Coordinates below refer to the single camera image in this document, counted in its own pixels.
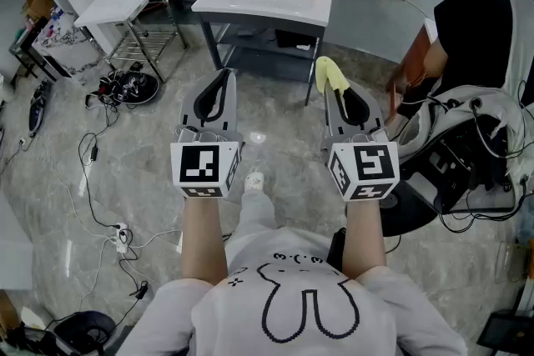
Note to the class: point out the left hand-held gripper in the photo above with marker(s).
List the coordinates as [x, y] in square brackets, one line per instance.
[196, 162]

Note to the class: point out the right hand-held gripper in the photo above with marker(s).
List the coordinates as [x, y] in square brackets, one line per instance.
[371, 166]

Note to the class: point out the yellow cleaning cloth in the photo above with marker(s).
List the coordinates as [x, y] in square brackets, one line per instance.
[329, 73]

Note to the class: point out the person's right forearm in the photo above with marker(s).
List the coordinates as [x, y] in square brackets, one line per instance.
[363, 237]

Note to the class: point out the person's left forearm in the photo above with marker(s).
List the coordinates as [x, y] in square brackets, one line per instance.
[204, 237]

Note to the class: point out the black round tray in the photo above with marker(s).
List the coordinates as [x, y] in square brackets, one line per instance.
[142, 89]

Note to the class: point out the brown wooden cabinet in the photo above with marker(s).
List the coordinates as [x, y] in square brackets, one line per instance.
[413, 58]

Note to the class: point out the metal rack stand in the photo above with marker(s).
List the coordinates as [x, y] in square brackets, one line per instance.
[142, 46]

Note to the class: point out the person's grey trousers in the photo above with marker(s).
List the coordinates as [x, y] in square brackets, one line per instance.
[258, 208]

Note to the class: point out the black round stool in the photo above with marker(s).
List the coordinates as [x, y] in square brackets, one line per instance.
[406, 212]

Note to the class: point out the black power adapter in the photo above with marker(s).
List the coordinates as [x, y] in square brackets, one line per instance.
[94, 153]

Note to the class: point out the white power strip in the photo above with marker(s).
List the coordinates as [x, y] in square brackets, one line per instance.
[122, 239]

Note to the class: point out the marble table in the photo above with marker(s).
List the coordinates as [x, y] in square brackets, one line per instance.
[67, 41]

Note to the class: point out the dark clothes iron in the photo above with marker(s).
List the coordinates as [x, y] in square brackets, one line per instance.
[39, 108]

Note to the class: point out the person's white rabbit-print shirt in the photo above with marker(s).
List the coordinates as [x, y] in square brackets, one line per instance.
[292, 329]

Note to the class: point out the dark grey sink frame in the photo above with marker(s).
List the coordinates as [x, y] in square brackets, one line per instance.
[267, 54]

